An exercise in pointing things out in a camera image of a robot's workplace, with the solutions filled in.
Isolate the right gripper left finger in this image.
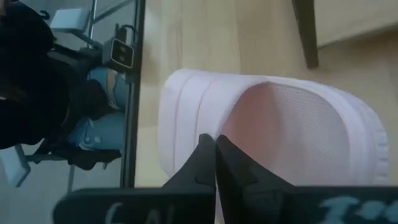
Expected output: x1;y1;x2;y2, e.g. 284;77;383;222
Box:
52;133;218;224

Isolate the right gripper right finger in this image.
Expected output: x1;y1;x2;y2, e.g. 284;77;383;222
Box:
216;135;398;224

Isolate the pink slide sandal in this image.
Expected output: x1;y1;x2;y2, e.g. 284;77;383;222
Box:
157;68;389;224

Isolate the black aluminium table frame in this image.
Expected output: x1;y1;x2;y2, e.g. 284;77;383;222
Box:
119;0;147;189

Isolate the person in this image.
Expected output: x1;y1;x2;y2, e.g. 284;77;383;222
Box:
0;0;131;171

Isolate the wooden shelf with black frame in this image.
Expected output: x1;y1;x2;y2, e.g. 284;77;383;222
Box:
291;0;398;70

